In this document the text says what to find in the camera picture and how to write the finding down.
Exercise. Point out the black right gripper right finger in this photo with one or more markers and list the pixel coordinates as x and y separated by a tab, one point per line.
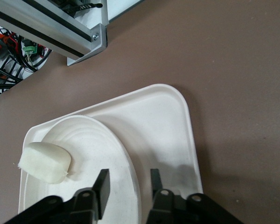
157	186

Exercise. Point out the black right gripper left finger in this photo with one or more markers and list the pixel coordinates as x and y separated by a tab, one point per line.
101	191

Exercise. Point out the round cream plate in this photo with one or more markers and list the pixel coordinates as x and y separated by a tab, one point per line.
102	158

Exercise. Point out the white steamed bun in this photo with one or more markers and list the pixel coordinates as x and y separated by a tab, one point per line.
45	162

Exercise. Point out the cream rabbit print tray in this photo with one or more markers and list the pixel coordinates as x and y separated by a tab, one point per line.
158	130

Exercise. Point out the brown table cover mat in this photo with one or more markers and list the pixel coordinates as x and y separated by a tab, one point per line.
224	70

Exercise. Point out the green terminal connector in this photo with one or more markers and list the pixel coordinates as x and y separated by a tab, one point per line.
30	48

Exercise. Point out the white table edge panel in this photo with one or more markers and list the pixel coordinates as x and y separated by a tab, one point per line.
121	9

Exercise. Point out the aluminium camera post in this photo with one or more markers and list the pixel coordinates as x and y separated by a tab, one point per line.
42	25

